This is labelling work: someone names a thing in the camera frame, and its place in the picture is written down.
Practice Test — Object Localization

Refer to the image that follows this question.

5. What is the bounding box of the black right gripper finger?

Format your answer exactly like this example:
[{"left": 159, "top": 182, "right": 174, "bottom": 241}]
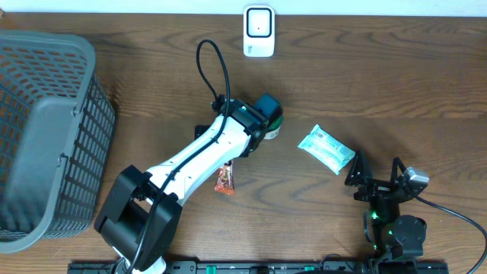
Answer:
[
  {"left": 345, "top": 150, "right": 373, "bottom": 186},
  {"left": 390, "top": 157, "right": 406, "bottom": 183}
]

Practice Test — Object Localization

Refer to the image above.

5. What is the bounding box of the green lid jar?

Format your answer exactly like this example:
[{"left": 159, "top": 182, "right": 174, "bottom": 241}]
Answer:
[{"left": 264, "top": 116, "right": 283, "bottom": 140}]

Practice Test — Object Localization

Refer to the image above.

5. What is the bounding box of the light blue tissue pack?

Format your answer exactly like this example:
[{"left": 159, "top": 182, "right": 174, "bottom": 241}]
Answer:
[{"left": 298, "top": 124, "right": 355, "bottom": 175}]

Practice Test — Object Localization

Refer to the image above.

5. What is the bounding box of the red chocolate bar wrapper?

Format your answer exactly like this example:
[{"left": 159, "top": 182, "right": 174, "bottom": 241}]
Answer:
[{"left": 215, "top": 160, "right": 234, "bottom": 195}]

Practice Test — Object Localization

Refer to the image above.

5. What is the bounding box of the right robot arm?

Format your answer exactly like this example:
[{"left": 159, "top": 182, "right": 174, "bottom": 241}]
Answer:
[{"left": 345, "top": 151, "right": 429, "bottom": 273}]

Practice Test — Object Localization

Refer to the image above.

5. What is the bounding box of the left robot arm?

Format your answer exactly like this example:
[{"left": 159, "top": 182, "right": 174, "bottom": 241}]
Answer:
[{"left": 94, "top": 94, "right": 282, "bottom": 273}]

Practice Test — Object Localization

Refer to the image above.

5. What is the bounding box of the grey plastic shopping basket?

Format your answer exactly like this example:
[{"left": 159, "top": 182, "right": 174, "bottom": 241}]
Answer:
[{"left": 1, "top": 30, "right": 116, "bottom": 254}]

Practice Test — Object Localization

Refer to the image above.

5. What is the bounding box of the black right camera cable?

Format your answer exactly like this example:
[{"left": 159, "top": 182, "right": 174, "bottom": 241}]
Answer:
[{"left": 412, "top": 193, "right": 487, "bottom": 274}]

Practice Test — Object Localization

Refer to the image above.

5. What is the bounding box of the black camera cable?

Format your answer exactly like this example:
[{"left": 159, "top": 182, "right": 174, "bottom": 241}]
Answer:
[
  {"left": 125, "top": 39, "right": 232, "bottom": 274},
  {"left": 412, "top": 193, "right": 487, "bottom": 274}
]

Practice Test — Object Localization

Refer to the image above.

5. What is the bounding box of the black left camera cable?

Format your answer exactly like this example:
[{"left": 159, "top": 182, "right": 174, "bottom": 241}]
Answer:
[{"left": 125, "top": 39, "right": 232, "bottom": 274}]

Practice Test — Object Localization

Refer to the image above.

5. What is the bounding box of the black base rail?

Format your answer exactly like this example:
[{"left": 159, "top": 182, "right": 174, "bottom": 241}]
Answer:
[{"left": 67, "top": 258, "right": 449, "bottom": 274}]

